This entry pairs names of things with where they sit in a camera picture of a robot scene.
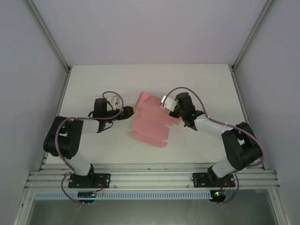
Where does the aluminium mounting beam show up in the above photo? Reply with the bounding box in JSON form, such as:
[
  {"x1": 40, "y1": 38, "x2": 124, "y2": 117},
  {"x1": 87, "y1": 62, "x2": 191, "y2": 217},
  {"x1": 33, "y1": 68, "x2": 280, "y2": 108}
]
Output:
[{"x1": 24, "y1": 163, "x2": 281, "y2": 189}]

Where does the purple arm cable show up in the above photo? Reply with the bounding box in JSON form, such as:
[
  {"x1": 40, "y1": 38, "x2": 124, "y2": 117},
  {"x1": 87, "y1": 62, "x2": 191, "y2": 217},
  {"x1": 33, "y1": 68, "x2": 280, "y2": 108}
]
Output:
[
  {"x1": 163, "y1": 86, "x2": 264, "y2": 205},
  {"x1": 56, "y1": 90, "x2": 125, "y2": 206}
]

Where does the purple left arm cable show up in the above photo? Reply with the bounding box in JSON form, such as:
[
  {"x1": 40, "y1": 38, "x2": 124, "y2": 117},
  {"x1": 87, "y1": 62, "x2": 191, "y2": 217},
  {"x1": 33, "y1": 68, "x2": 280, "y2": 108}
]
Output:
[{"x1": 56, "y1": 90, "x2": 125, "y2": 206}]

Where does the slotted pale blue cable duct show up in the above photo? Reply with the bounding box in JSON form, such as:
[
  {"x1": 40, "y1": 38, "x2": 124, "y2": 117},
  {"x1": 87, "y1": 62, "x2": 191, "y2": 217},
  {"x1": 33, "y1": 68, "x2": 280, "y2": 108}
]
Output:
[{"x1": 34, "y1": 190, "x2": 211, "y2": 200}]

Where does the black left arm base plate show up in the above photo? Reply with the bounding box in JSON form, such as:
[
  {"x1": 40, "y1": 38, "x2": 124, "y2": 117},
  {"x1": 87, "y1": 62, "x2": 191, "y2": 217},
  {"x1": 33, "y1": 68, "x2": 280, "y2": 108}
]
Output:
[{"x1": 68, "y1": 172, "x2": 111, "y2": 188}]

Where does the pink cloth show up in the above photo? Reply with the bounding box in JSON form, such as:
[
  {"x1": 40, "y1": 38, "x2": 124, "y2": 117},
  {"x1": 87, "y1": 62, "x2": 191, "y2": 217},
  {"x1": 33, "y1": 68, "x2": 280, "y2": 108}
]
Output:
[{"x1": 131, "y1": 91, "x2": 181, "y2": 149}]

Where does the aluminium frame post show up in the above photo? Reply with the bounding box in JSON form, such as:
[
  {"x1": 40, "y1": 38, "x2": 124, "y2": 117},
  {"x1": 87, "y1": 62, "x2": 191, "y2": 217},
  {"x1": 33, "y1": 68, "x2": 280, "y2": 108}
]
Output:
[
  {"x1": 231, "y1": 0, "x2": 278, "y2": 73},
  {"x1": 23, "y1": 0, "x2": 72, "y2": 73}
]

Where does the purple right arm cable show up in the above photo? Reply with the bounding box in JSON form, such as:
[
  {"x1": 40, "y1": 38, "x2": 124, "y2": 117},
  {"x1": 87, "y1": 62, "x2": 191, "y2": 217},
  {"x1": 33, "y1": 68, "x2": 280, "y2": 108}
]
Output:
[{"x1": 163, "y1": 86, "x2": 264, "y2": 205}]

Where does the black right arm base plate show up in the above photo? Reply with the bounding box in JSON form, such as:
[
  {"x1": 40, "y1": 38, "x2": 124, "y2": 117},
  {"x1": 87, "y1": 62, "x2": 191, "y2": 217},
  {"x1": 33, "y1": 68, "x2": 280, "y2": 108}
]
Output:
[{"x1": 192, "y1": 172, "x2": 236, "y2": 188}]

